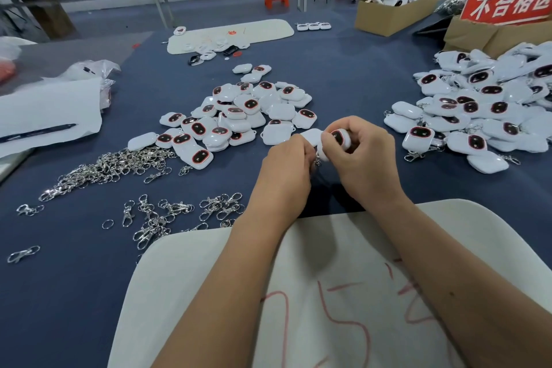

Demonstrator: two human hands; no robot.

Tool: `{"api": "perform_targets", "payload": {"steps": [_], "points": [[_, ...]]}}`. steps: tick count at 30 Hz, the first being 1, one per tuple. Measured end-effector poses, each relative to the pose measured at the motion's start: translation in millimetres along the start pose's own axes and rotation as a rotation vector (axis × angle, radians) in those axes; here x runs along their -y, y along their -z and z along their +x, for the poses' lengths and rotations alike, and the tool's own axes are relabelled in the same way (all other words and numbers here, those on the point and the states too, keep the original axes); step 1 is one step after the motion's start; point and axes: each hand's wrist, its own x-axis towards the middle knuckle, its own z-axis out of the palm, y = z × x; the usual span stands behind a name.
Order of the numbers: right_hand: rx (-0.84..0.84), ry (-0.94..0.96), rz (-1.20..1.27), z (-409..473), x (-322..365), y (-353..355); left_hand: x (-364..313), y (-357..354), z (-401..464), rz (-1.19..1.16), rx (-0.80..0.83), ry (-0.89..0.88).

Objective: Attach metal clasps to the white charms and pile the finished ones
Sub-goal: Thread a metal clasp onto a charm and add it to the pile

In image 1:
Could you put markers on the person's right hand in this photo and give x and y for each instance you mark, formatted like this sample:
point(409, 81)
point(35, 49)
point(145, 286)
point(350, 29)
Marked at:
point(371, 165)

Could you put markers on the person's left hand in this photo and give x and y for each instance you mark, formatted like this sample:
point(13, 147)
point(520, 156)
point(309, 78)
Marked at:
point(280, 187)

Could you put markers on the white tag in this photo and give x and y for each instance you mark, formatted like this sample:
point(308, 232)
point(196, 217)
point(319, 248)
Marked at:
point(341, 139)

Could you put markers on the person's left forearm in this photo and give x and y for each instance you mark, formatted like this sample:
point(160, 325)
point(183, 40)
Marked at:
point(220, 299)

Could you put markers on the person's right forearm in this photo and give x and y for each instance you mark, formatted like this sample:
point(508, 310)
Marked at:
point(466, 281)

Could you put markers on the white foam board red marks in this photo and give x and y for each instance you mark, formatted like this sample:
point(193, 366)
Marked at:
point(345, 277)

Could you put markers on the small white plastic part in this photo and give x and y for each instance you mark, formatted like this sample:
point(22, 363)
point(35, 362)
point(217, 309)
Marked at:
point(314, 26)
point(325, 25)
point(303, 26)

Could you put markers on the long white foam board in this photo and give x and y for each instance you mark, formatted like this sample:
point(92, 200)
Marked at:
point(267, 31)

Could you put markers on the flat brown cardboard box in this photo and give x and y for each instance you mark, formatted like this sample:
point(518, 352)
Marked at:
point(476, 37)

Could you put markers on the white paper sheet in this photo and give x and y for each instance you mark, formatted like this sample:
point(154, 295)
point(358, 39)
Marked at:
point(47, 107)

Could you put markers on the black pen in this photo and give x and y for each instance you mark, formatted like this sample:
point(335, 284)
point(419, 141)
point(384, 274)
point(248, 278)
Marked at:
point(36, 133)

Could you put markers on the orange bag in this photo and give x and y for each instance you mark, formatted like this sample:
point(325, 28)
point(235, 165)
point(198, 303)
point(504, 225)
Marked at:
point(6, 72)

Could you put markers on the white plastic bag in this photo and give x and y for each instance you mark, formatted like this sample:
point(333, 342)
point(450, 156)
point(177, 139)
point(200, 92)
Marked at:
point(13, 46)

